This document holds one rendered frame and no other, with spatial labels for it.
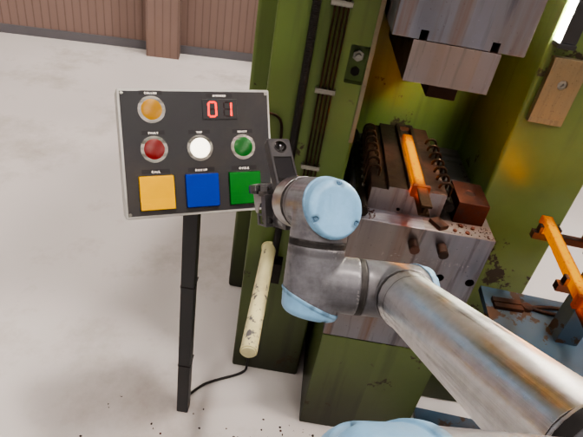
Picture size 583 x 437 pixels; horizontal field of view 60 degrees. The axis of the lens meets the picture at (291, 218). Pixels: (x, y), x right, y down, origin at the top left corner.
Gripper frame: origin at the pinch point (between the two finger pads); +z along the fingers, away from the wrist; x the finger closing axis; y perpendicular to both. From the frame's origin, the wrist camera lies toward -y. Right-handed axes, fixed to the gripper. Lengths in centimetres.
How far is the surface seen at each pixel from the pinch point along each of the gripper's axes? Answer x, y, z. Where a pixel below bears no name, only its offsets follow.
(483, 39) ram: 49, -30, -13
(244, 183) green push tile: -0.3, -0.3, 10.2
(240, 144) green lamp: -0.5, -9.3, 10.6
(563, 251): 72, 20, -14
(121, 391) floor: -29, 76, 83
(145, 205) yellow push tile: -22.8, 3.2, 10.3
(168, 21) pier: 44, -137, 381
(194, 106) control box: -10.5, -17.9, 11.0
